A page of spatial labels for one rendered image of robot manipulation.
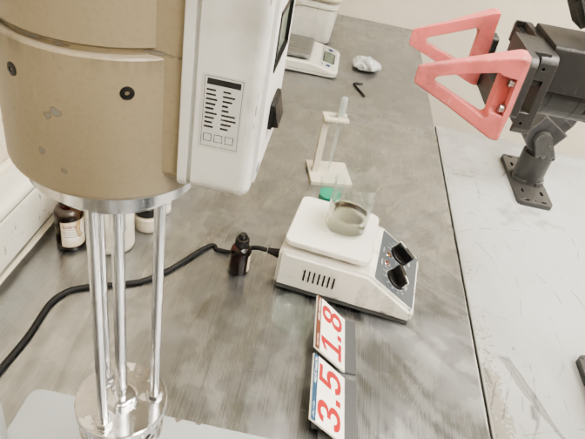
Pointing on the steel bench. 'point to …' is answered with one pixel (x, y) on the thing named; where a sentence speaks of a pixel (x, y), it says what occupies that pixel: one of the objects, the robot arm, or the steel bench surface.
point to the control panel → (393, 268)
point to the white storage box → (315, 18)
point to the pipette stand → (316, 168)
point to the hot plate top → (350, 253)
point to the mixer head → (140, 96)
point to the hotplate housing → (339, 280)
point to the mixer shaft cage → (104, 370)
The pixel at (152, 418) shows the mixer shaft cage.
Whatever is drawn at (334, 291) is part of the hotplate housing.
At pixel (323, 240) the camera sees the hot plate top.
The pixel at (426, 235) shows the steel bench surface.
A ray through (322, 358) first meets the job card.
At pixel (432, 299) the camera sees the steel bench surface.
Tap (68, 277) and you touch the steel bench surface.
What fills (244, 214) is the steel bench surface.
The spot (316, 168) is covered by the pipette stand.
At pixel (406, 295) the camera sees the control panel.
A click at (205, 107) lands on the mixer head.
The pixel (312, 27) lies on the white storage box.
